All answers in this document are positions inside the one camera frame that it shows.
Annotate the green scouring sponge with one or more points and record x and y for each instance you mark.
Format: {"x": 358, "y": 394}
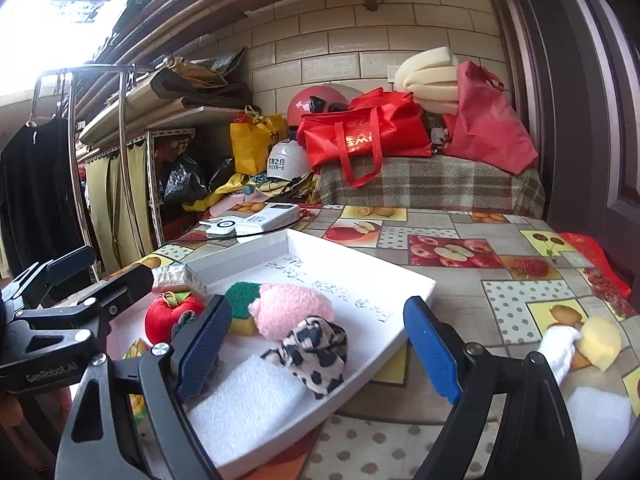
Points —
{"x": 242, "y": 297}

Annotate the small yellow sponge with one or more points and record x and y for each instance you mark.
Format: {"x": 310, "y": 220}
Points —
{"x": 602, "y": 342}

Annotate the white metal shelf frame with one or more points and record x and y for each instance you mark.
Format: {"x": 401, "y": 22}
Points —
{"x": 155, "y": 185}

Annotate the white sock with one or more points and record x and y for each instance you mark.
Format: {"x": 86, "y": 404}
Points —
{"x": 560, "y": 352}

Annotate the cream foam roll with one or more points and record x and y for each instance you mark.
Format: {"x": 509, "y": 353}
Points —
{"x": 430, "y": 80}

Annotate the black plastic bag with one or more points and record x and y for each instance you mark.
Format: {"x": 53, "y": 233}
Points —
{"x": 185, "y": 180}

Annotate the red nonwoven bag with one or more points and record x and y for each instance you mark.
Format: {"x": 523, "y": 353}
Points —
{"x": 490, "y": 125}

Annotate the red tote bag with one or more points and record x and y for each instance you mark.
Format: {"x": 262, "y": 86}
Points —
{"x": 370, "y": 130}

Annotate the brown paper bags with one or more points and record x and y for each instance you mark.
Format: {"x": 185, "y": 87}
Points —
{"x": 190, "y": 80}

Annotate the metal clothes rack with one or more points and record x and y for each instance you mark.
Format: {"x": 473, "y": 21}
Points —
{"x": 122, "y": 135}

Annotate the white helmet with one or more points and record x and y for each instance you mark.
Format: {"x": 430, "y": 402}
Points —
{"x": 287, "y": 157}

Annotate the red apple plush toy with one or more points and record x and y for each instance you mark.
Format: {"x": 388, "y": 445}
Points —
{"x": 165, "y": 317}

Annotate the yellow shopping bag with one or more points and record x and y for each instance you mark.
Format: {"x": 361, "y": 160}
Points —
{"x": 250, "y": 145}

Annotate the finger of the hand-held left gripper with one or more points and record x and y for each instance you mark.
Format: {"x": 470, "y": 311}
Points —
{"x": 125, "y": 287}
{"x": 60, "y": 272}

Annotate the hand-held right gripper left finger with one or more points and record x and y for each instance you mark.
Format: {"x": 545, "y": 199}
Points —
{"x": 205, "y": 345}

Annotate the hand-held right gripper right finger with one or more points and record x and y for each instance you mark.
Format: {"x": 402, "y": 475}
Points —
{"x": 430, "y": 345}

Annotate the leopard print scrunchie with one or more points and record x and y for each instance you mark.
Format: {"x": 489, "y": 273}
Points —
{"x": 310, "y": 355}

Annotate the brown door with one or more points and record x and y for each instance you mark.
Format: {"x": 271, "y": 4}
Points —
{"x": 575, "y": 110}

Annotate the grey sock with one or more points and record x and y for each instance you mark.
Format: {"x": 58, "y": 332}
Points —
{"x": 184, "y": 322}

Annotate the yellow plastic cloth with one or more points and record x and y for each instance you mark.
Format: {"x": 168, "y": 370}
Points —
{"x": 230, "y": 182}

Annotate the pink helmet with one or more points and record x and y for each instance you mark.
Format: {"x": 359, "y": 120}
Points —
{"x": 305, "y": 105}

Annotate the wooden wall shelves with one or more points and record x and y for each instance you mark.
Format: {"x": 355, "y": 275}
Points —
{"x": 130, "y": 105}

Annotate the plaid covered bench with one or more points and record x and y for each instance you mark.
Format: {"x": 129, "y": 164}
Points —
{"x": 425, "y": 180}

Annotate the pink plush toy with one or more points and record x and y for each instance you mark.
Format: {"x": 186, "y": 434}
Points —
{"x": 290, "y": 307}

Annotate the white foam sheet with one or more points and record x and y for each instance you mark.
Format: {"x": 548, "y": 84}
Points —
{"x": 597, "y": 417}
{"x": 245, "y": 405}

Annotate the white round device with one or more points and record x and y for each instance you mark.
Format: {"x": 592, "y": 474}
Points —
{"x": 222, "y": 225}

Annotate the white power bank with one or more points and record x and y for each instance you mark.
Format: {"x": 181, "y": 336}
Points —
{"x": 270, "y": 215}

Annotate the black garment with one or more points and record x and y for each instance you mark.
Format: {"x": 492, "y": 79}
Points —
{"x": 40, "y": 185}

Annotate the white cardboard tray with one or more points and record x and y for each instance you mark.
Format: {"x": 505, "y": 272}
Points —
{"x": 330, "y": 280}

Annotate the yellow green curtain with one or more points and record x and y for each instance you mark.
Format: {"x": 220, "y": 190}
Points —
{"x": 112, "y": 200}

